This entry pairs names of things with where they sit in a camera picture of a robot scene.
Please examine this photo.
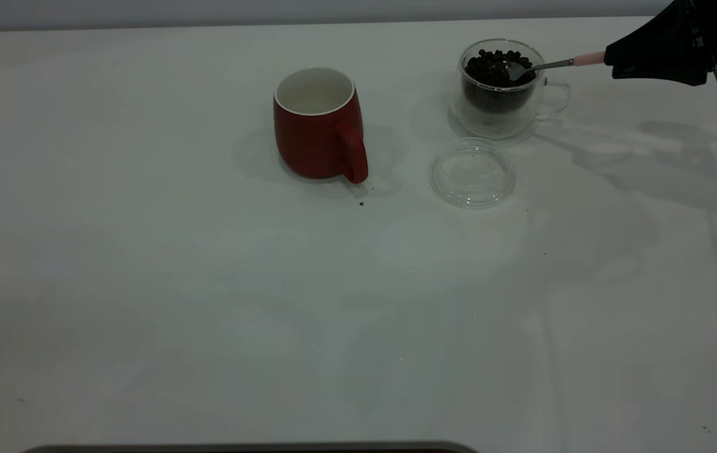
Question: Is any metal spoon with pink handle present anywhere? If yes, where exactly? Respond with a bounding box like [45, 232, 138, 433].
[506, 52, 607, 82]

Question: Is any red ceramic mug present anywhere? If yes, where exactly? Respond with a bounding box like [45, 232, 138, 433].
[273, 67, 370, 185]

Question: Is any dark coffee beans pile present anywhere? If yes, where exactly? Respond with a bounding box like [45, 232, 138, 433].
[463, 48, 538, 115]

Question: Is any clear glass saucer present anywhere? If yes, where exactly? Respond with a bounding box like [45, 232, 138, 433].
[429, 138, 516, 209]

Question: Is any clear double-wall glass cup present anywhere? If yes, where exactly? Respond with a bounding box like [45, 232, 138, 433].
[449, 39, 571, 140]

